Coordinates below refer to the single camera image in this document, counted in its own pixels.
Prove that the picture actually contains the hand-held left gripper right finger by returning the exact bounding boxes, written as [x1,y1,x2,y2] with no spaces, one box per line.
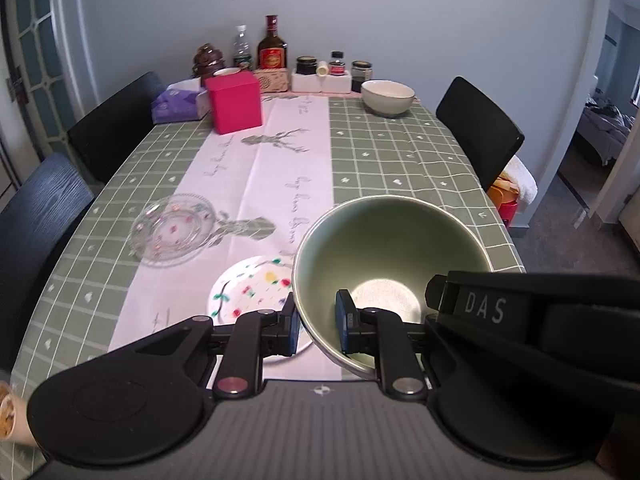
[335,288,453,402]

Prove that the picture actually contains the cream patterned box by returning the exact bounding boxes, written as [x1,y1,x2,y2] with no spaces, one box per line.
[252,67,292,93]

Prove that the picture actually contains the glass pane door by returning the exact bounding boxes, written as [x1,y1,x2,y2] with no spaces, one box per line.
[0,0,68,161]

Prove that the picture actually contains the bed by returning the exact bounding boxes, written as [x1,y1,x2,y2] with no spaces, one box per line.
[582,100,640,166]

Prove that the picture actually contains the painted white plate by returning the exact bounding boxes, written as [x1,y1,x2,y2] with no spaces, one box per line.
[207,255,313,363]

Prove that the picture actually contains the brown figurine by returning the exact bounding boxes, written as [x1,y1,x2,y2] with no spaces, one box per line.
[194,43,226,78]

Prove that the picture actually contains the clear glass plate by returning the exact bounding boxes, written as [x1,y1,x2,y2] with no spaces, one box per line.
[129,192,221,267]

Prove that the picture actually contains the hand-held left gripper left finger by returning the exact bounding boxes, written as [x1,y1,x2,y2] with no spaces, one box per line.
[107,291,302,402]

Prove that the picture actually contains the black chair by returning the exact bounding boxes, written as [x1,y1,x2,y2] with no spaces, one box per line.
[67,71,168,183]
[0,153,96,371]
[436,76,526,192]

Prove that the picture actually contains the pink box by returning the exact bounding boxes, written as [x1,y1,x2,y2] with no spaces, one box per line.
[205,70,263,135]

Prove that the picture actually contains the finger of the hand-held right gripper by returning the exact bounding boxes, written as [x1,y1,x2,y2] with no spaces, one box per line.
[425,272,458,316]

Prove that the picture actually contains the beige paper cup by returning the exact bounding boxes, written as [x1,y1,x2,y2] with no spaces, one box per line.
[0,380,39,449]

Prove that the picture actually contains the cream ceramic bowl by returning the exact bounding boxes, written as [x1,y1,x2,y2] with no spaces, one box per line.
[361,79,416,117]

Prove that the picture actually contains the orange bag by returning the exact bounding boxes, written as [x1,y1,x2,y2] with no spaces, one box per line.
[487,172,521,207]

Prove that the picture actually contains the clear water bottle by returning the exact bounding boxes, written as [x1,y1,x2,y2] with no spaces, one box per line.
[232,25,252,71]

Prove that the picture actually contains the white deer print table runner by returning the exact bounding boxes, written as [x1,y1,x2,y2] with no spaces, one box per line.
[107,92,351,381]

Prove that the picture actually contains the green ceramic bowl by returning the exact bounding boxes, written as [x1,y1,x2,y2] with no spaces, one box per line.
[292,195,493,381]

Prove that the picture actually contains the white towel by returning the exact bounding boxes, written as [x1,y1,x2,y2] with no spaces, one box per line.
[502,155,539,202]

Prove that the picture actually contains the purple tissue box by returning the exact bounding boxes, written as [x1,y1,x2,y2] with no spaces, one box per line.
[150,80,211,124]

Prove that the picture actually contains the brown liquor bottle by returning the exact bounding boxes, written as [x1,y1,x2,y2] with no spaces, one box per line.
[257,15,289,71]

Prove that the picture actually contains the dark glass jar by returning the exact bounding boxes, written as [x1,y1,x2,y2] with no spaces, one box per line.
[350,60,373,93]

